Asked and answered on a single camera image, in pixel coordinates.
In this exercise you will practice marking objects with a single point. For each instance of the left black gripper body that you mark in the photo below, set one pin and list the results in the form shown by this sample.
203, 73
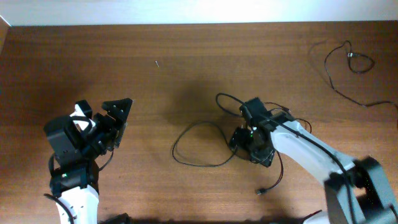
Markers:
109, 127

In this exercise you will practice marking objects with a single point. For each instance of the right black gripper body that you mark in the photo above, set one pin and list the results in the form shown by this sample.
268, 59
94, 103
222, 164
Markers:
244, 144

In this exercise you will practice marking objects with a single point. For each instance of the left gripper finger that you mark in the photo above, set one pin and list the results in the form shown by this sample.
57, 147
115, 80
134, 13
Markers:
118, 109
119, 136

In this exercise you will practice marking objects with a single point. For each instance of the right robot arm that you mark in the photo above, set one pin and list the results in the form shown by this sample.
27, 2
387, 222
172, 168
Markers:
357, 191

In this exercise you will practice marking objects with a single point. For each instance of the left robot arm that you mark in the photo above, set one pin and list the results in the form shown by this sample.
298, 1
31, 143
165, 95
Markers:
77, 140

